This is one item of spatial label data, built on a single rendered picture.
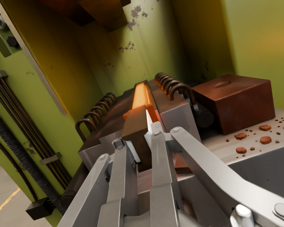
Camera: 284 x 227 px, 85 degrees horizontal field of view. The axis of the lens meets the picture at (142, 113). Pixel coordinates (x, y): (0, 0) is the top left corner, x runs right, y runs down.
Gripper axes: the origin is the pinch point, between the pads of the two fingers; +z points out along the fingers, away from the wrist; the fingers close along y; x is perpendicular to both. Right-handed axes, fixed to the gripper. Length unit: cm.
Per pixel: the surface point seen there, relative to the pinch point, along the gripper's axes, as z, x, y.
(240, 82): 8.9, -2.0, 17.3
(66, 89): 24.8, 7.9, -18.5
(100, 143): 5.3, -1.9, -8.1
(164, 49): 54, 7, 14
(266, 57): 19.3, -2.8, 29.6
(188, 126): 5.2, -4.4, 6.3
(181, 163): 0.8, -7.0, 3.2
